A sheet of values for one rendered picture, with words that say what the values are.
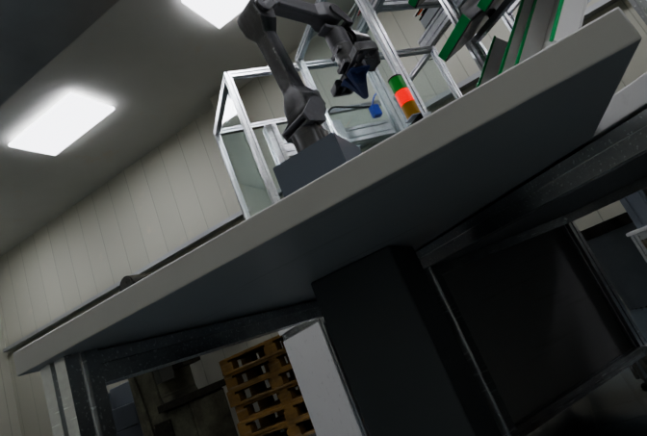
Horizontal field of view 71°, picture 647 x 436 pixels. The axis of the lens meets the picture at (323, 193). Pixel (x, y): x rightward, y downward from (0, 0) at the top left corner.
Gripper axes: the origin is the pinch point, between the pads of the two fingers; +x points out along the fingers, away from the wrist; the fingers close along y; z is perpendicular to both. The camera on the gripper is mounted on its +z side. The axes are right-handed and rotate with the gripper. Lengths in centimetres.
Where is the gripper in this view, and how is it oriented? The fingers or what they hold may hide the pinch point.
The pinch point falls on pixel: (360, 87)
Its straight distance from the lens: 116.1
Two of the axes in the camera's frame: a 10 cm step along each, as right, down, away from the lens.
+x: 3.8, 8.8, -2.9
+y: -3.0, 4.1, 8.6
